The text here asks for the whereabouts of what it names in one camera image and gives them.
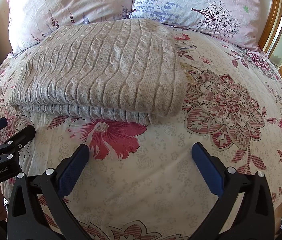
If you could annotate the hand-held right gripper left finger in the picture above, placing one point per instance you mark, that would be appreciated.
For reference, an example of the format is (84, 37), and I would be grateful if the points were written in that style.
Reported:
(73, 170)

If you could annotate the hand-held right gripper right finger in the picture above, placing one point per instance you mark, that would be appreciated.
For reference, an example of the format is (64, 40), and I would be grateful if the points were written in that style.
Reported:
(206, 170)

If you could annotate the floral bed quilt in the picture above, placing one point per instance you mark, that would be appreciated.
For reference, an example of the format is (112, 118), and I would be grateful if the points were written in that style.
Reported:
(171, 160)

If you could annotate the pink lavender print pillow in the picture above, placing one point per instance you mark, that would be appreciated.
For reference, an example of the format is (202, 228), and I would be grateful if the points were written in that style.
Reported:
(63, 10)

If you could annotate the blue lavender tree print pillow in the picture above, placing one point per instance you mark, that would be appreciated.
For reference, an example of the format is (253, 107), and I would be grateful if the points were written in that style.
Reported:
(201, 7)

